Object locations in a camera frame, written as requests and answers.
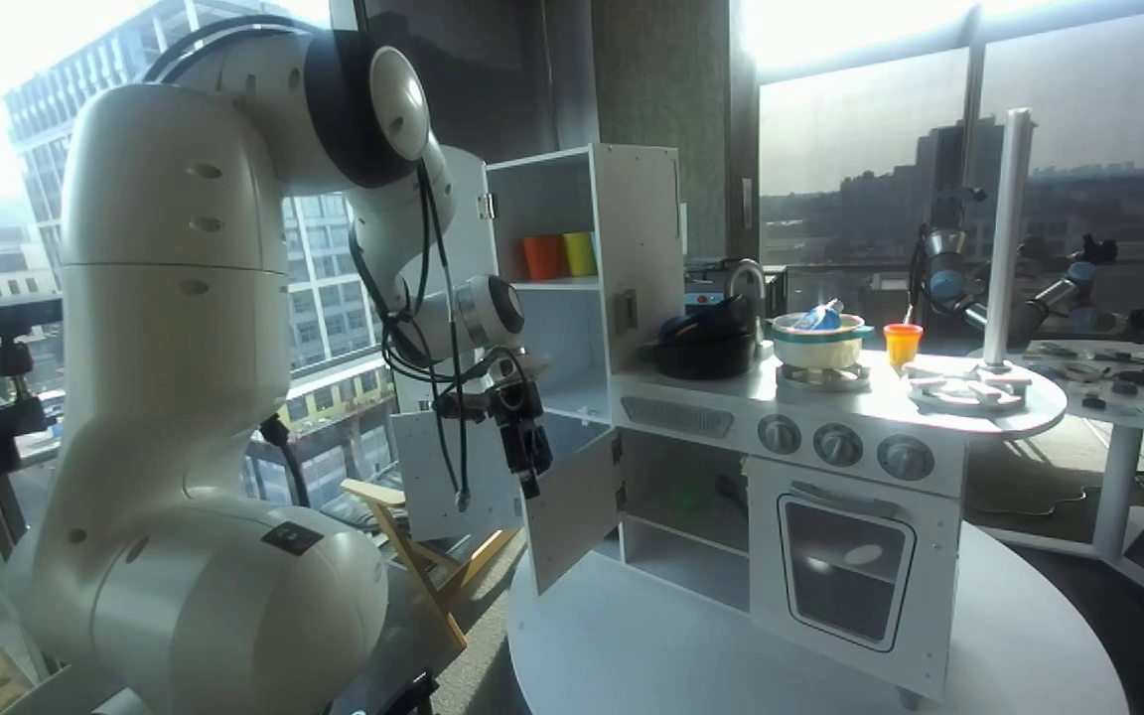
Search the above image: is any white vertical pole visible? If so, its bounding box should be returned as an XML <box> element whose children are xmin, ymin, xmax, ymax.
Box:
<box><xmin>982</xmin><ymin>107</ymin><xmax>1040</xmax><ymax>373</ymax></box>

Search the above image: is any black toy pot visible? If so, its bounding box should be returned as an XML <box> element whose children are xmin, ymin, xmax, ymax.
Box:
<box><xmin>652</xmin><ymin>289</ymin><xmax>764</xmax><ymax>386</ymax></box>

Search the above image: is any white wide cabinet door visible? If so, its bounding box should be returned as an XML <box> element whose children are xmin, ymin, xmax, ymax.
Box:
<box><xmin>520</xmin><ymin>415</ymin><xmax>622</xmax><ymax>594</ymax></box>

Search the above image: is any gray oven knob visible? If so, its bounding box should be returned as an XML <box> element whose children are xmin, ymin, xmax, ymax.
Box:
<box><xmin>872</xmin><ymin>434</ymin><xmax>936</xmax><ymax>483</ymax></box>
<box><xmin>809</xmin><ymin>419</ymin><xmax>864</xmax><ymax>467</ymax></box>
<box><xmin>754</xmin><ymin>409</ymin><xmax>805</xmax><ymax>458</ymax></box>

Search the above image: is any white oven door with window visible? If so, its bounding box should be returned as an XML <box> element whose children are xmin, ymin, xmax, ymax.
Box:
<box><xmin>770</xmin><ymin>478</ymin><xmax>922</xmax><ymax>658</ymax></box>

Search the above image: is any white narrow cabinet door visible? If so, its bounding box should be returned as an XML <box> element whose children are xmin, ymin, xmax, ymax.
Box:
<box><xmin>390</xmin><ymin>401</ymin><xmax>524</xmax><ymax>548</ymax></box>

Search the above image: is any white green-rimmed bowl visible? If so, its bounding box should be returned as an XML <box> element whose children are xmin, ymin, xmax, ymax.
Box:
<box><xmin>766</xmin><ymin>308</ymin><xmax>877</xmax><ymax>376</ymax></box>

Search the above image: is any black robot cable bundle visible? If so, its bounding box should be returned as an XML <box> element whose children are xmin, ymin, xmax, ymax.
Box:
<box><xmin>345</xmin><ymin>172</ymin><xmax>524</xmax><ymax>513</ymax></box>

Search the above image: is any silver toy faucet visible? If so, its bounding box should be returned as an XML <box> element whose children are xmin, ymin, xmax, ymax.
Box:
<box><xmin>723</xmin><ymin>254</ymin><xmax>770</xmax><ymax>320</ymax></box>

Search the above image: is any blue toy food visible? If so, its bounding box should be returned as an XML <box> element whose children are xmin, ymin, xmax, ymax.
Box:
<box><xmin>803</xmin><ymin>297</ymin><xmax>855</xmax><ymax>333</ymax></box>

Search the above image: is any black base cable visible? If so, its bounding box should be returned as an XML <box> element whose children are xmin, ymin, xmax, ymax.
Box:
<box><xmin>256</xmin><ymin>411</ymin><xmax>319</xmax><ymax>513</ymax></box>

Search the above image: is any orange toy cup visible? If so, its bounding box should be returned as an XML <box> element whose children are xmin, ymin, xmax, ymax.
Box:
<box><xmin>515</xmin><ymin>233</ymin><xmax>569</xmax><ymax>280</ymax></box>

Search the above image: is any small orange cup with straw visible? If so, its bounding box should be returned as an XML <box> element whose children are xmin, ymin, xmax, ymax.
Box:
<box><xmin>883</xmin><ymin>304</ymin><xmax>926</xmax><ymax>373</ymax></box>

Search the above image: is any wooden folding chair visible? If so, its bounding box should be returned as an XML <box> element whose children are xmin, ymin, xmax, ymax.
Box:
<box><xmin>336</xmin><ymin>471</ymin><xmax>524</xmax><ymax>652</ymax></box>

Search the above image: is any yellow-green toy cup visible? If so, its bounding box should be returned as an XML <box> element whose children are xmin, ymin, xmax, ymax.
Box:
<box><xmin>560</xmin><ymin>229</ymin><xmax>601</xmax><ymax>280</ymax></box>

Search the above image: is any gray round plate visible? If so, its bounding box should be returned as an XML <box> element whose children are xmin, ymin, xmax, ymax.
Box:
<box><xmin>907</xmin><ymin>370</ymin><xmax>1032</xmax><ymax>411</ymax></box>

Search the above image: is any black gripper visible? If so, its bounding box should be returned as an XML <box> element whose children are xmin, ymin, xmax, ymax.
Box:
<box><xmin>486</xmin><ymin>344</ymin><xmax>556</xmax><ymax>499</ymax></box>

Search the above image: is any white side table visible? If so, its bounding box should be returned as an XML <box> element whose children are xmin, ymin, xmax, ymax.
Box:
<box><xmin>982</xmin><ymin>333</ymin><xmax>1144</xmax><ymax>626</ymax></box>

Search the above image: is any white toy kitchen cabinet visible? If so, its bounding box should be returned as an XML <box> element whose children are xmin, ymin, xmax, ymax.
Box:
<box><xmin>486</xmin><ymin>137</ymin><xmax>1073</xmax><ymax>705</ymax></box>

